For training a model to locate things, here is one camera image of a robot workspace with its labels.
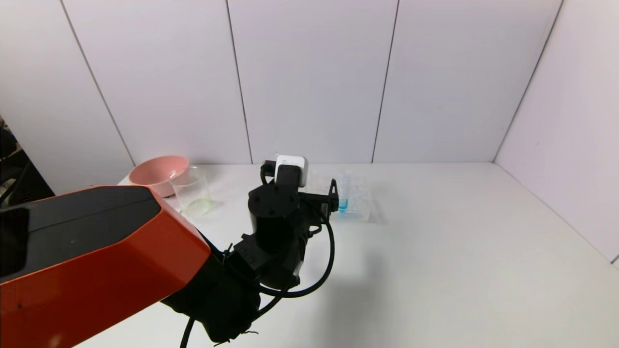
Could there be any pink bowl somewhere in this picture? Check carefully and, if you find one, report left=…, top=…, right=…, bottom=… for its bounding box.
left=129, top=155, right=191, bottom=198

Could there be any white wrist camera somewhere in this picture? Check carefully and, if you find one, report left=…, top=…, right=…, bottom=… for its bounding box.
left=261, top=154, right=309, bottom=188

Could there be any clear glass beaker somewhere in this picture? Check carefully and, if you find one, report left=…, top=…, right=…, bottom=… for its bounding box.
left=170, top=166, right=215, bottom=218

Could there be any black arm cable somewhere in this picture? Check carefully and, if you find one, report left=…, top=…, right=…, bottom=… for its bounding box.
left=181, top=213, right=336, bottom=348

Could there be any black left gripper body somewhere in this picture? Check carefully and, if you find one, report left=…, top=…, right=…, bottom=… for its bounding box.
left=298, top=192, right=339, bottom=224

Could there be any clear plastic test tube rack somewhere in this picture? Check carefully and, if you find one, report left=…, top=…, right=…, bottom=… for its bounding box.
left=309, top=169, right=372, bottom=223

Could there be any test tube with blue pigment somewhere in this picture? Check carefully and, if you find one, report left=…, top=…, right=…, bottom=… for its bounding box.
left=338, top=170, right=350, bottom=214

